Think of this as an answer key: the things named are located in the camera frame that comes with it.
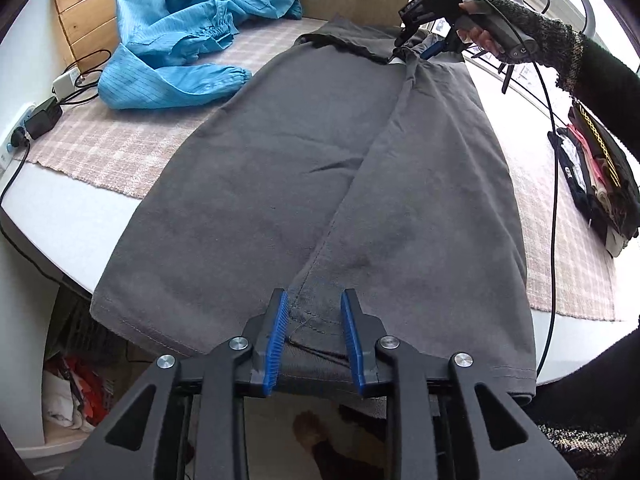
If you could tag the white charger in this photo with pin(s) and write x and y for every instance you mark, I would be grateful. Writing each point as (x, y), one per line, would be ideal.
(65, 85)

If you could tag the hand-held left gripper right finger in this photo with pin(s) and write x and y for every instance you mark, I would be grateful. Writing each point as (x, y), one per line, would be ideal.
(352, 345)

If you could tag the pink checked blanket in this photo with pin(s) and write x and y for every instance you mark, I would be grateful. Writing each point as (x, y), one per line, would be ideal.
(110, 150)

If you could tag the blue work coat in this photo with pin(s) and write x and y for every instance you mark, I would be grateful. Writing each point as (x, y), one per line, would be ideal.
(170, 65)

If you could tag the pine wood board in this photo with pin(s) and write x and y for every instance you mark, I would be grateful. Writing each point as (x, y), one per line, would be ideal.
(85, 15)

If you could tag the black plastic crate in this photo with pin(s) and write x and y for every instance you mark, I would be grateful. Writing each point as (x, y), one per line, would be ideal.
(90, 325)

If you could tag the person's right hand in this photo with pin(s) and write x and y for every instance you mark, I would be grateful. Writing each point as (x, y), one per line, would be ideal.
(482, 37)

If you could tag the person's brown slipper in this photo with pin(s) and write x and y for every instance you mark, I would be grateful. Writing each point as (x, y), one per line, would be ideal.
(310, 432)

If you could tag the stack of folded clothes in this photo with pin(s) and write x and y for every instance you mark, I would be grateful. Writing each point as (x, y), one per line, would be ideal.
(600, 180)

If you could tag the black power adapter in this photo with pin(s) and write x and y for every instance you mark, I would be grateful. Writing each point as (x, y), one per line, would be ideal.
(44, 117)

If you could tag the person's right forearm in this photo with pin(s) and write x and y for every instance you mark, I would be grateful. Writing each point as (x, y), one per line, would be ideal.
(600, 70)

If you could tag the white power strip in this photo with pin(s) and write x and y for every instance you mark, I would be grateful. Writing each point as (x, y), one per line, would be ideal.
(10, 145)

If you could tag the person's torso black sweater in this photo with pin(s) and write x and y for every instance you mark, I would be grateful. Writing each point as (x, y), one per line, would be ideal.
(590, 400)

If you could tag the red white clothes pile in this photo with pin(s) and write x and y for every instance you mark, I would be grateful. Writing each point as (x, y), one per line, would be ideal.
(75, 395)

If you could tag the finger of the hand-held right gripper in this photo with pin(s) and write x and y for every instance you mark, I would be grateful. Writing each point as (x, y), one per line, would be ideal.
(432, 47)
(422, 9)

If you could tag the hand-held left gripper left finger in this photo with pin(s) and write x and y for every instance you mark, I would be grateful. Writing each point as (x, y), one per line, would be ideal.
(277, 340)

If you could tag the dark grey t-shirt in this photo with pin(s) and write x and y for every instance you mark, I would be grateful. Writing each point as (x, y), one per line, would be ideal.
(280, 185)

